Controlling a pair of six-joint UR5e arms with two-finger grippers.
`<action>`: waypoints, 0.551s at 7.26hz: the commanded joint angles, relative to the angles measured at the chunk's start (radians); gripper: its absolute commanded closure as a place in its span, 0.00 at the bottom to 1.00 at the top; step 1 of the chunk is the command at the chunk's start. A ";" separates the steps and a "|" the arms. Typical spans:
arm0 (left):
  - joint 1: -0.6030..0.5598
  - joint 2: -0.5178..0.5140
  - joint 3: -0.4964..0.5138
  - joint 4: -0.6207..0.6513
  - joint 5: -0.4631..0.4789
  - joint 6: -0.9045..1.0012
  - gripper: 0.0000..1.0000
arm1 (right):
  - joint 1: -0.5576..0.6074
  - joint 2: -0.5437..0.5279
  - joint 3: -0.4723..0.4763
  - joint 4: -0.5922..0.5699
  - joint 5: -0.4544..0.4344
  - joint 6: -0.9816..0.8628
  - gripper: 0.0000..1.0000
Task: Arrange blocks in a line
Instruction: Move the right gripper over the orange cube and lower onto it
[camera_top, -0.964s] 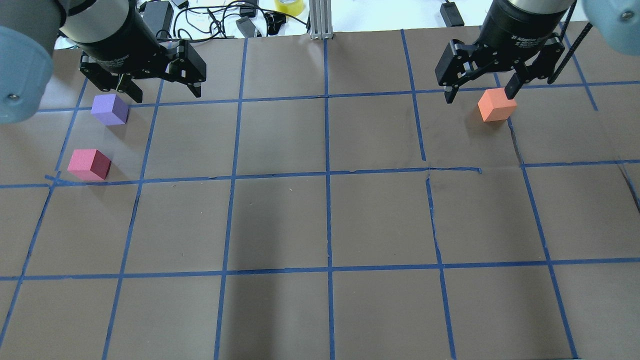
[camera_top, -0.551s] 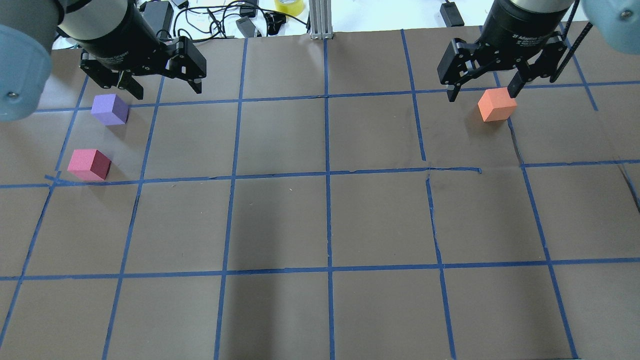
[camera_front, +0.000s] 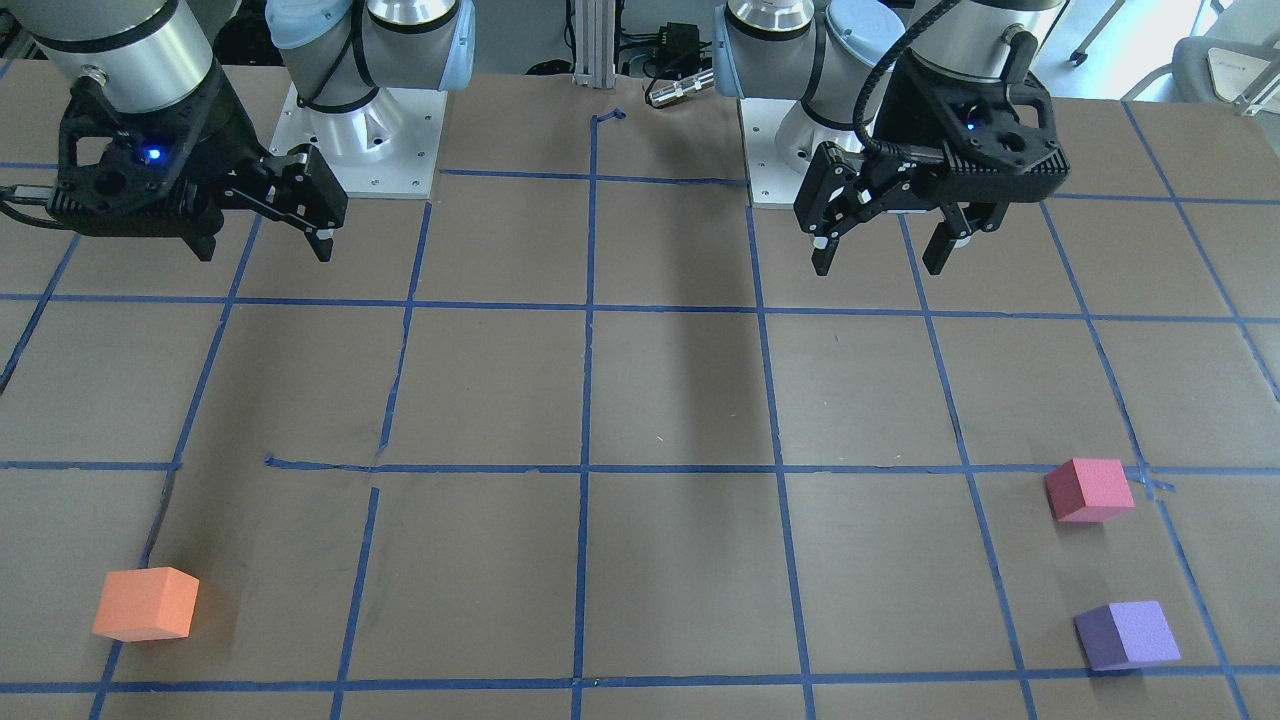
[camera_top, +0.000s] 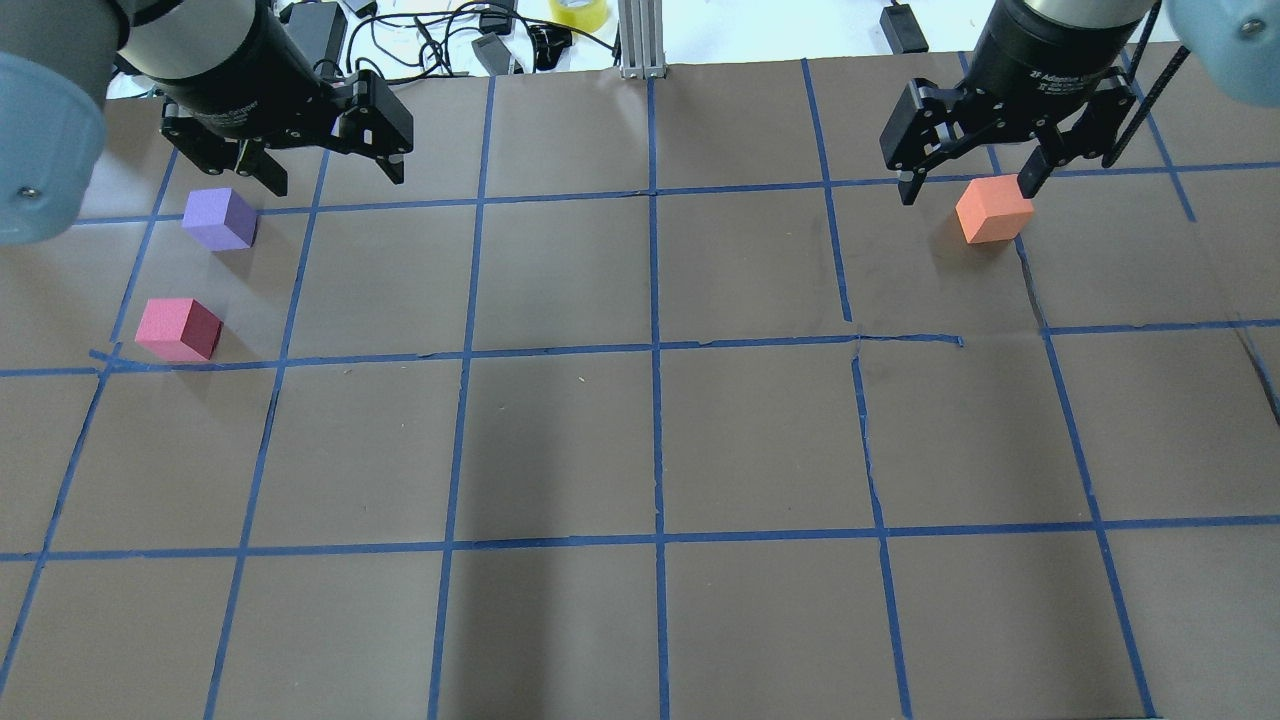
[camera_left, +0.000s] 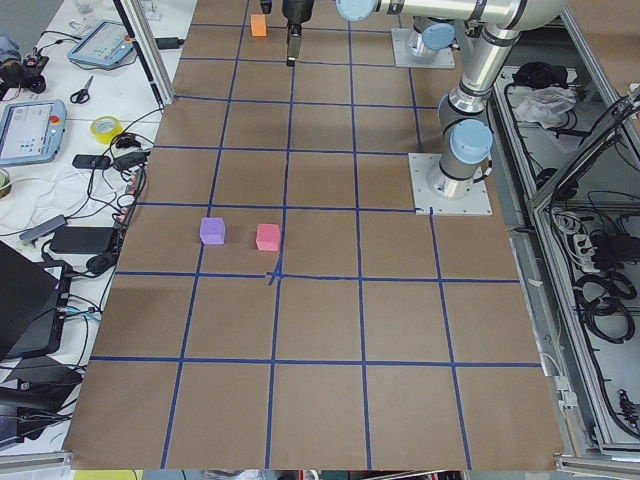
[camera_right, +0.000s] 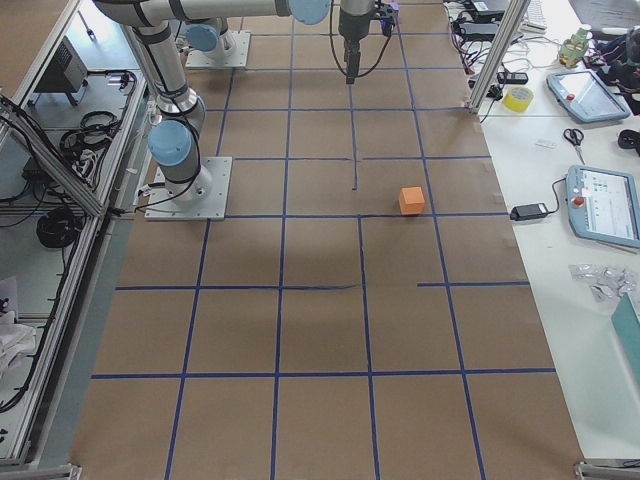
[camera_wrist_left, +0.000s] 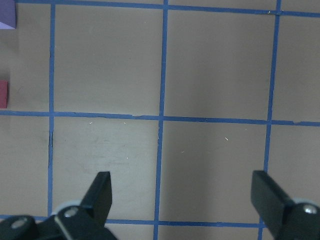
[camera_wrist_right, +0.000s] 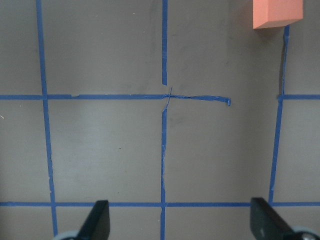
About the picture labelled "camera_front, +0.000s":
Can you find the aluminium frame post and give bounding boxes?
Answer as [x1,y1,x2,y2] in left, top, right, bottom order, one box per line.
[570,0,618,90]

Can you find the orange foam cube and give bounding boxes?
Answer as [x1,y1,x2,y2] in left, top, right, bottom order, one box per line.
[92,568,200,642]

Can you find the grey office chair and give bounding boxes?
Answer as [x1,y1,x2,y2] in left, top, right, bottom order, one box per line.
[1123,1,1279,115]

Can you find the black cable bundle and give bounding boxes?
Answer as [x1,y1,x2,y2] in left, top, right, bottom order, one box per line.
[614,20,713,81]

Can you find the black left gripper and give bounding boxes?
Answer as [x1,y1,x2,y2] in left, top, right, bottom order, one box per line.
[794,140,1010,277]

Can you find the purple foam cube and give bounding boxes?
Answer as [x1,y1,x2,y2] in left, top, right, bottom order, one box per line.
[1073,600,1181,671]

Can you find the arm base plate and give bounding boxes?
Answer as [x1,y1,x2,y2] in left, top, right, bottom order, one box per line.
[739,97,861,210]
[269,86,449,200]

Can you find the red foam cube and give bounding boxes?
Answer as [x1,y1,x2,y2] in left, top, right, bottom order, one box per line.
[1044,457,1137,523]

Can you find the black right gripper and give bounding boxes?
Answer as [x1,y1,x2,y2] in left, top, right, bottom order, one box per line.
[173,70,349,263]

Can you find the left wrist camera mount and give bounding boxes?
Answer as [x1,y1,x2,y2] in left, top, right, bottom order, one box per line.
[872,53,1070,202]

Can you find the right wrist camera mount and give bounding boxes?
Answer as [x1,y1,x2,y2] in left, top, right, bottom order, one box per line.
[45,73,209,238]

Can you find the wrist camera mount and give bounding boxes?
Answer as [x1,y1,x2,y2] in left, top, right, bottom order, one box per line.
[45,73,209,238]
[872,53,1070,202]

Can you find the silver cable connector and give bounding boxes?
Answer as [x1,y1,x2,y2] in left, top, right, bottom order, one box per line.
[644,68,716,109]

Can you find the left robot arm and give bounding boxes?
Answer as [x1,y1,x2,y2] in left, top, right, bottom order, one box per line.
[713,1,1070,275]

